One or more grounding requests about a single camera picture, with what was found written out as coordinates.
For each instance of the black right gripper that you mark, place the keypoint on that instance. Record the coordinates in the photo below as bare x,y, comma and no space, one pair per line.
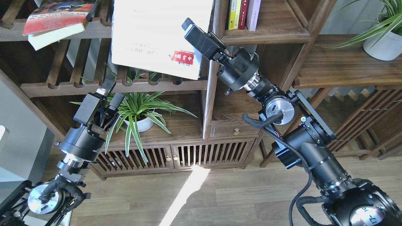
237,71

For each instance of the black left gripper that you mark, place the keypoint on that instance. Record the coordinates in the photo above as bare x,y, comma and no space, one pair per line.
82,144

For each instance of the white book red logo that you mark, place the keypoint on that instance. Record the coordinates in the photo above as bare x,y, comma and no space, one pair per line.
148,34

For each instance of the pale pink thin book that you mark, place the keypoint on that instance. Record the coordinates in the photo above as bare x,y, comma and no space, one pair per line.
252,14

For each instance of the red cover thick book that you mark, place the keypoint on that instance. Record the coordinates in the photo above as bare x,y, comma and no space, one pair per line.
58,19

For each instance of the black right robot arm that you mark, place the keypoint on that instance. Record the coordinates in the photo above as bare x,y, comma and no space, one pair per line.
301,140

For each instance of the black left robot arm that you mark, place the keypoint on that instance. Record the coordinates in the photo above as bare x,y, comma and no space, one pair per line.
57,197

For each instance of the green spider plant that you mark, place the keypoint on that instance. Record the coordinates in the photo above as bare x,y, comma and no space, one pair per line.
141,105

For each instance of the yellow upright book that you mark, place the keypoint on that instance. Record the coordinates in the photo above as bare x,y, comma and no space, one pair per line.
234,14

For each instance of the small white plant pot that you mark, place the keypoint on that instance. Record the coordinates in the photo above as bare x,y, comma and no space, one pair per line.
142,125

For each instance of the dark red upright book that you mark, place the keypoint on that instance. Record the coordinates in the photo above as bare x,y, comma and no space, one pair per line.
243,15

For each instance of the dark wooden bookshelf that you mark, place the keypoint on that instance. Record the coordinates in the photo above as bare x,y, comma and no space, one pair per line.
48,80

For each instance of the left slatted cabinet door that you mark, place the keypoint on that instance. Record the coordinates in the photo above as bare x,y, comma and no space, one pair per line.
115,163

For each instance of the slatted cabinet door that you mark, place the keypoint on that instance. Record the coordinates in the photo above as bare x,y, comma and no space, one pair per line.
115,163
211,154

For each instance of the grey cabinet at left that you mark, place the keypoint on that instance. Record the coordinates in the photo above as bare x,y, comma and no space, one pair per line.
28,144

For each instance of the small wooden drawer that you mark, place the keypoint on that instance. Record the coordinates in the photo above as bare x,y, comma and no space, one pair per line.
229,130

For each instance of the right slatted cabinet door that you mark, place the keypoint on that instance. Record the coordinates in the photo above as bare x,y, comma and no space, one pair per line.
211,154

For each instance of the green plant top right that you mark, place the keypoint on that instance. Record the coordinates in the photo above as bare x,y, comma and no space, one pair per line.
389,21

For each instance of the large white plant pot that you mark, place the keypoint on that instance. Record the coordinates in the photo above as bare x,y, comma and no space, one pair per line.
386,49

